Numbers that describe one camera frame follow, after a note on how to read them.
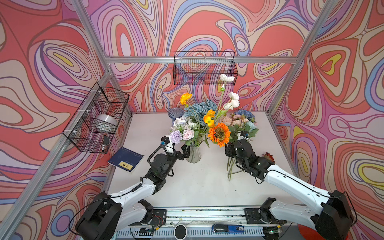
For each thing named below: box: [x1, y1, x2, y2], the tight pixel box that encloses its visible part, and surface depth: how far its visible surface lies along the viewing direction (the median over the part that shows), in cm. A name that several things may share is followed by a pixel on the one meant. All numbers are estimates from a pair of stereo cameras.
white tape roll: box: [95, 114, 118, 133], surface depth 74 cm
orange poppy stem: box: [180, 92, 201, 129], surface depth 67 cm
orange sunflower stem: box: [208, 122, 231, 148], surface depth 59 cm
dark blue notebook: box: [107, 146, 145, 174], surface depth 94 cm
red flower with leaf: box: [262, 152, 276, 165], surface depth 90 cm
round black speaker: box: [174, 224, 188, 240], surface depth 67 cm
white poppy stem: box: [214, 74, 240, 120], surface depth 69 cm
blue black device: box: [211, 224, 245, 233], surface depth 70 cm
